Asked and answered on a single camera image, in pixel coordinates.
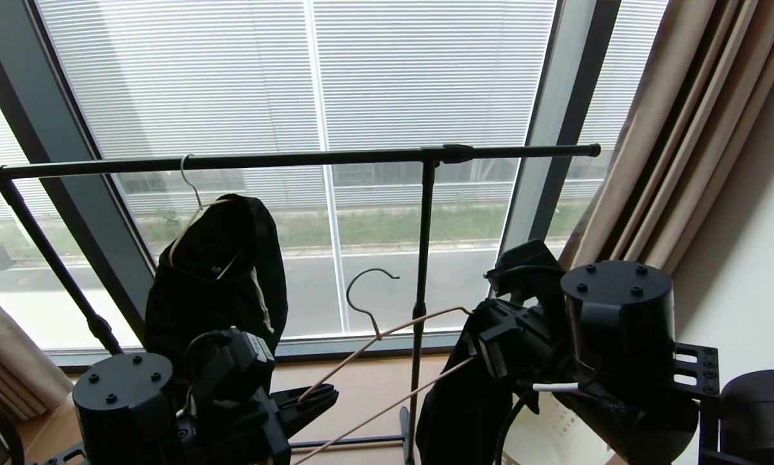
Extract black garment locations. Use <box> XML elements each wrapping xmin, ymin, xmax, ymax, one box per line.
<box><xmin>415</xmin><ymin>309</ymin><xmax>555</xmax><ymax>465</ymax></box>

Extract pink clothes hanger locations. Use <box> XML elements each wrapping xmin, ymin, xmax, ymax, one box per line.
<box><xmin>290</xmin><ymin>267</ymin><xmax>480</xmax><ymax>465</ymax></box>
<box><xmin>167</xmin><ymin>154</ymin><xmax>240</xmax><ymax>280</ymax></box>

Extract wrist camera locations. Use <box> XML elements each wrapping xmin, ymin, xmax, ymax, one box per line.
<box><xmin>483</xmin><ymin>239</ymin><xmax>569</xmax><ymax>305</ymax></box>
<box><xmin>183</xmin><ymin>327</ymin><xmax>277</xmax><ymax>415</ymax></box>

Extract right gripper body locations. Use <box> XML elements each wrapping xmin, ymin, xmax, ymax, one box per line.
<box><xmin>471</xmin><ymin>298</ymin><xmax>578</xmax><ymax>389</ymax></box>

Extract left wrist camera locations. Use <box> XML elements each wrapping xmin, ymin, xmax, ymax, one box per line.
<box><xmin>183</xmin><ymin>327</ymin><xmax>277</xmax><ymax>415</ymax></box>

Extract white laundry basket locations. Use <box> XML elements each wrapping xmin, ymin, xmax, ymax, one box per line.
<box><xmin>500</xmin><ymin>393</ymin><xmax>611</xmax><ymax>465</ymax></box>

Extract beige curtain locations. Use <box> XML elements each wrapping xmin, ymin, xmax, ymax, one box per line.
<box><xmin>0</xmin><ymin>276</ymin><xmax>75</xmax><ymax>422</ymax></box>
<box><xmin>557</xmin><ymin>0</ymin><xmax>774</xmax><ymax>277</ymax></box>

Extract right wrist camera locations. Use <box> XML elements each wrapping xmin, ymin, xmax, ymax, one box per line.
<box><xmin>483</xmin><ymin>239</ymin><xmax>569</xmax><ymax>305</ymax></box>

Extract window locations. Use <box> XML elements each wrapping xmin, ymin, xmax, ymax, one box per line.
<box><xmin>0</xmin><ymin>0</ymin><xmax>669</xmax><ymax>370</ymax></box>

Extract black shorts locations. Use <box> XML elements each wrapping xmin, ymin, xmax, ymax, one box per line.
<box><xmin>143</xmin><ymin>193</ymin><xmax>290</xmax><ymax>389</ymax></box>

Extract black clothes rack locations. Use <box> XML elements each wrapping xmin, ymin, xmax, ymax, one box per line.
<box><xmin>0</xmin><ymin>143</ymin><xmax>602</xmax><ymax>465</ymax></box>

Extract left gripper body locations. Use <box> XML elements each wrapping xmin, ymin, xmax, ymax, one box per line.
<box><xmin>183</xmin><ymin>387</ymin><xmax>292</xmax><ymax>465</ymax></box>

